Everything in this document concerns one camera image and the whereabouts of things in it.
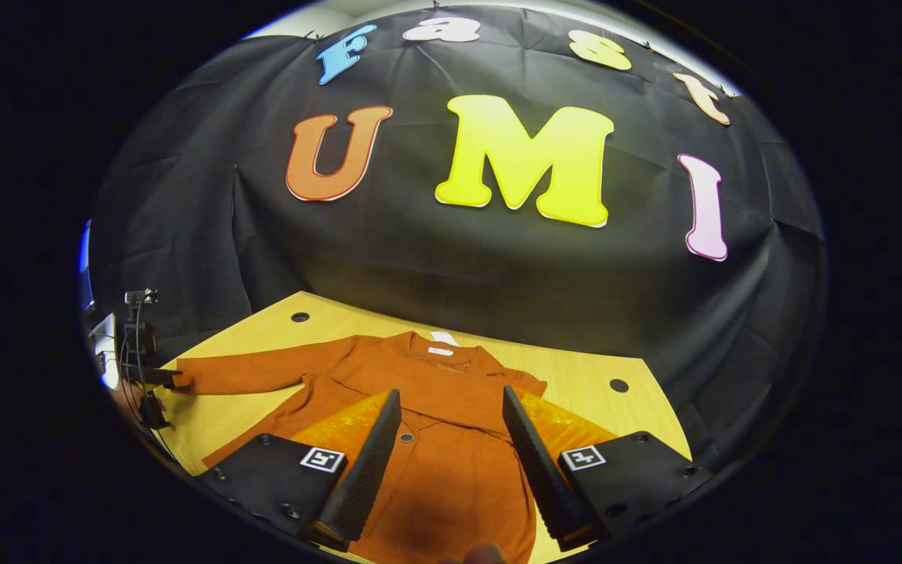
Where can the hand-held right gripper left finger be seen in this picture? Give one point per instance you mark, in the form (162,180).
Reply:
(365,470)

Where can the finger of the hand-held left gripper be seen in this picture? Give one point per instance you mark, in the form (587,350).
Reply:
(155,377)

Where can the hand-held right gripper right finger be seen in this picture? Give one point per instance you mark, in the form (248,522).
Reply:
(545,470)

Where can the orange button shirt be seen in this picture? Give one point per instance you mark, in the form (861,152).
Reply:
(451,478)

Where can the black backdrop cloth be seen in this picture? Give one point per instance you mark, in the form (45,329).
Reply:
(420,251)

